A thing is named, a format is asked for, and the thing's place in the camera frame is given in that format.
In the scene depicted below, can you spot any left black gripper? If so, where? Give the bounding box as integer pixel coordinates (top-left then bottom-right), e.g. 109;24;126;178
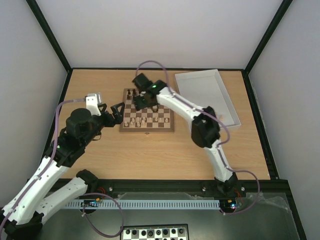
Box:
82;102;126;146

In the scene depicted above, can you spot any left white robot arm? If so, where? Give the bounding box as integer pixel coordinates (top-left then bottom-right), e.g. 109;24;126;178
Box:
0;102;125;240

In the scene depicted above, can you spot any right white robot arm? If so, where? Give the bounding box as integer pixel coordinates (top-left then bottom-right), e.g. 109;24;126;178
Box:
132;73;238;196

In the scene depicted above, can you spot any wooden chess board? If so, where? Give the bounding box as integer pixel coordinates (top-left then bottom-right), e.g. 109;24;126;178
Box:
119;88;175;134

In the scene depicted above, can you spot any printed checker calibration board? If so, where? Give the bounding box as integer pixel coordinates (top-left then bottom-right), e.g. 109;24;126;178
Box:
119;224;190;240

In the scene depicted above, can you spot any white cardboard box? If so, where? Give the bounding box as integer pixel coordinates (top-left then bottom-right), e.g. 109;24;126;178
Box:
175;69;242;131

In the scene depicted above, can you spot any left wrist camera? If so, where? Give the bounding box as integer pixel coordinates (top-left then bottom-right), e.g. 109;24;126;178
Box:
85;92;103;109

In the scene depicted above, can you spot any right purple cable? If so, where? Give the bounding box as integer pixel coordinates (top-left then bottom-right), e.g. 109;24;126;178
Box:
134;60;261;216

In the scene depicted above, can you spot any purple cable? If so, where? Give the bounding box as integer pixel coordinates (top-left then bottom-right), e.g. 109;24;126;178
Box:
0;98;126;238
134;60;261;216

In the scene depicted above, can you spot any black aluminium rail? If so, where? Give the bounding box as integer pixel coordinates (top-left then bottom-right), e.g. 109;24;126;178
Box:
86;179;291;199

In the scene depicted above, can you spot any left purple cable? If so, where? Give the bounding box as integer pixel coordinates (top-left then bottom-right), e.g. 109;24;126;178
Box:
0;98;126;238

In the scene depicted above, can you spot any light blue cable duct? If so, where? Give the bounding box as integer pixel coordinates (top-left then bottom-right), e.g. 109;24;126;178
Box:
63;199;220;210

